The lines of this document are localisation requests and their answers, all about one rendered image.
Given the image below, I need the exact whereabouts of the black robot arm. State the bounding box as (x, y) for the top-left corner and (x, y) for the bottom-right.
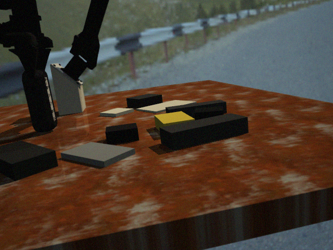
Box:
(0, 0), (109, 81)

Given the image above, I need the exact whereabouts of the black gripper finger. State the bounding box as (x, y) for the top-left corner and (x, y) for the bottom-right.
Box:
(36, 48), (51, 71)
(8, 47), (39, 79)

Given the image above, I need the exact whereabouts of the yellow box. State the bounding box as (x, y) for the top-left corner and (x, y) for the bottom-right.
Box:
(154, 111), (195, 131)

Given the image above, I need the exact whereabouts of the dark grey controller unit with green rocker switches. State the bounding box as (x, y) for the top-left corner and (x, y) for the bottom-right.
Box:
(22, 69), (58, 132)

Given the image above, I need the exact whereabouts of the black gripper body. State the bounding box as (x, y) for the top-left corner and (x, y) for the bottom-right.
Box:
(2, 9), (53, 49)

